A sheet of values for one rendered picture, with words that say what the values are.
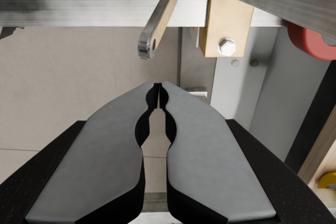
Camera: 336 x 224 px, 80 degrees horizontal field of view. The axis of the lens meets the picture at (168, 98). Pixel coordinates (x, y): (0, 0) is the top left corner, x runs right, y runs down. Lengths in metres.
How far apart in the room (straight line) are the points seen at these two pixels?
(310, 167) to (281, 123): 0.15
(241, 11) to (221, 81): 0.34
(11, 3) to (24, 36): 1.07
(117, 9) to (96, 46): 0.97
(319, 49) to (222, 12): 0.11
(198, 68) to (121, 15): 0.25
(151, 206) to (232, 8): 0.27
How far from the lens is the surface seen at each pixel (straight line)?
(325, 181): 0.43
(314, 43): 0.26
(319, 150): 0.41
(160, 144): 1.58
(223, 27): 0.25
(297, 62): 0.50
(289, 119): 0.52
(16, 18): 0.30
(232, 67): 0.56
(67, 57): 1.31
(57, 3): 0.28
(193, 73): 0.46
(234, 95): 0.61
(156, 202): 0.32
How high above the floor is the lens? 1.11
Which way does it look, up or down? 57 degrees down
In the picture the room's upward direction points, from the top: 178 degrees clockwise
